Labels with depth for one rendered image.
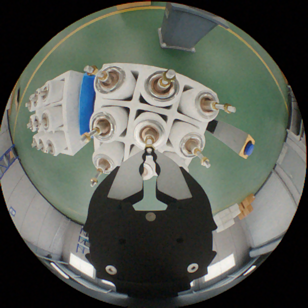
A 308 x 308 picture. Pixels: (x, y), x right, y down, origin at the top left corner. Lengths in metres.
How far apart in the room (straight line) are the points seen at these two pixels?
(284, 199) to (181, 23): 5.44
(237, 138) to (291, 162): 4.81
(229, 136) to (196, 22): 0.43
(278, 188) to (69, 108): 5.65
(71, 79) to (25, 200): 6.21
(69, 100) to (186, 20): 0.52
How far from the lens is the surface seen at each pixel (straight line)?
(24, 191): 6.31
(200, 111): 0.23
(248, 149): 0.31
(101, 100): 0.31
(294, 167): 5.09
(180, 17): 0.42
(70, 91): 0.45
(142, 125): 0.20
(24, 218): 6.67
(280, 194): 5.34
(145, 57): 0.53
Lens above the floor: 0.45
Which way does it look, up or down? 58 degrees down
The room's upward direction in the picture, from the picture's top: 177 degrees clockwise
